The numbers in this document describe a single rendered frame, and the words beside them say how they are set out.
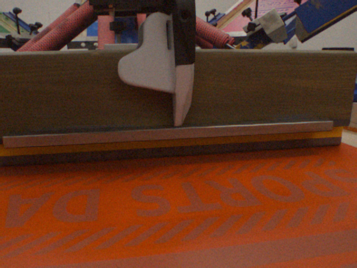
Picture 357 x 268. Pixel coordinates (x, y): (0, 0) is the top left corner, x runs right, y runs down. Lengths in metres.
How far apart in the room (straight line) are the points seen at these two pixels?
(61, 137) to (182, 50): 0.12
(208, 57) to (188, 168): 0.10
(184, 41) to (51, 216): 0.15
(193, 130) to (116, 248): 0.14
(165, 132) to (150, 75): 0.05
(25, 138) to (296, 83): 0.24
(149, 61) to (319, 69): 0.16
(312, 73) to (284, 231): 0.18
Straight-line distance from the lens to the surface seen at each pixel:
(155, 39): 0.27
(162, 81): 0.26
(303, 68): 0.33
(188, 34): 0.25
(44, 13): 4.72
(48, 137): 0.28
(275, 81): 0.32
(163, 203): 0.22
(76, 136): 0.28
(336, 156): 0.34
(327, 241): 0.19
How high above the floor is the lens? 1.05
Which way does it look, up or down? 13 degrees down
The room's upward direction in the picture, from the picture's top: 1 degrees counter-clockwise
